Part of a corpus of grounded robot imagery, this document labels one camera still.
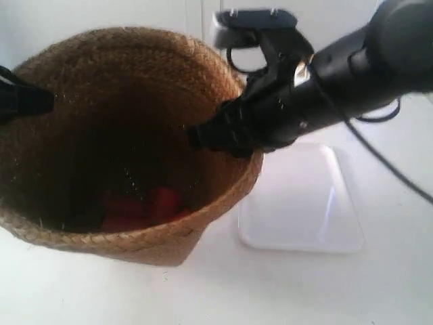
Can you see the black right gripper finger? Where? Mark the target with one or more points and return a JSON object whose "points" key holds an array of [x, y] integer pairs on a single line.
{"points": [[229, 130]]}

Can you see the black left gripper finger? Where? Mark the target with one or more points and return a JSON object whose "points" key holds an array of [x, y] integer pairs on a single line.
{"points": [[20, 98]]}

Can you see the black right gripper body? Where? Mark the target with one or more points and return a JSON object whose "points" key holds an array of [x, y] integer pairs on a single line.
{"points": [[279, 104]]}

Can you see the brown woven basket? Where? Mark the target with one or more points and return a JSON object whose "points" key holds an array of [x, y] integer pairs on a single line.
{"points": [[123, 98]]}

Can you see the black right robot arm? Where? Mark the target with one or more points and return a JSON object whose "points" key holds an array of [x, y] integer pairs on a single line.
{"points": [[389, 57]]}

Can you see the red block in basket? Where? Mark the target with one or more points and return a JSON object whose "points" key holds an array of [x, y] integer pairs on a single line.
{"points": [[165, 205]]}

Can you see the red object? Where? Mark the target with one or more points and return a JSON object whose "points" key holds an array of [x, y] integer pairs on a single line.
{"points": [[123, 214]]}

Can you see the white rectangular plastic tray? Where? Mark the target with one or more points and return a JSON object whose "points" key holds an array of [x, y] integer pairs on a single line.
{"points": [[300, 202]]}

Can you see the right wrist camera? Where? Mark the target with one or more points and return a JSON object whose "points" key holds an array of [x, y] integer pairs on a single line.
{"points": [[273, 30]]}

